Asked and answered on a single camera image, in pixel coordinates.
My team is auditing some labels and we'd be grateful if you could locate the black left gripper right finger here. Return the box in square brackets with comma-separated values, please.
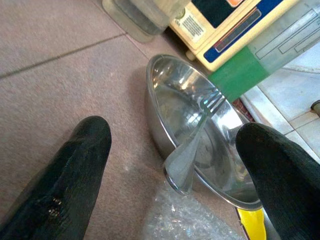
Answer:
[235, 122, 320, 240]

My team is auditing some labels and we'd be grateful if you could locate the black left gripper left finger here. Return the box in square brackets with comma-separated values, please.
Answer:
[0, 115, 113, 240]

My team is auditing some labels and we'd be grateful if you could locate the yellow plastic kitchen item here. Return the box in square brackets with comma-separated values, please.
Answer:
[236, 207, 267, 240]

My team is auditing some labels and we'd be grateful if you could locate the stainless steel bowl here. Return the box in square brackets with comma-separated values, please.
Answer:
[144, 53, 263, 212]

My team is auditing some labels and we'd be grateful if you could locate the stainless steel fork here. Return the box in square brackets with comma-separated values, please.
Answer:
[163, 91, 227, 196]

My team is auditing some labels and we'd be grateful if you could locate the clear bubble wrap sheet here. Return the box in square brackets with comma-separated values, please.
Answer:
[142, 184, 246, 240]

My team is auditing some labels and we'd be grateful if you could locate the green dish soap bottle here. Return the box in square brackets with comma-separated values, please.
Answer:
[207, 0, 320, 103]

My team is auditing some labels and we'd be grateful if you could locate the beige water ionizer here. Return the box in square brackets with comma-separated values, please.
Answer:
[169, 0, 301, 73]

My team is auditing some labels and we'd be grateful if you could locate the clear jar with orange lid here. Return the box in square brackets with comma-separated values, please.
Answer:
[101, 0, 192, 44]

